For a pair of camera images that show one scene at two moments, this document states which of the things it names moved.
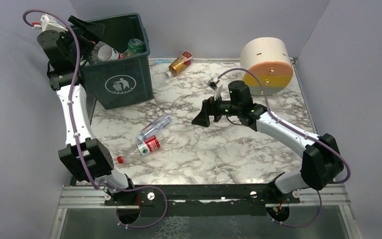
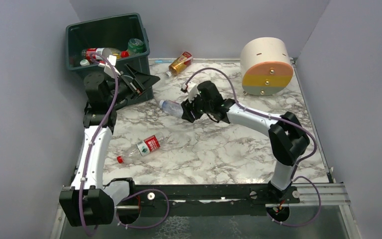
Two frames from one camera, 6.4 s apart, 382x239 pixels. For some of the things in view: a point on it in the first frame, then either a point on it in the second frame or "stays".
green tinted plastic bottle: [135, 47] stays
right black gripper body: [213, 110] -> [191, 109]
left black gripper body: [80, 33] -> [131, 83]
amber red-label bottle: [180, 64] stays
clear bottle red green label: [142, 149] stays
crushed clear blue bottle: [152, 128] -> [171, 107]
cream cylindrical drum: [269, 58] stays
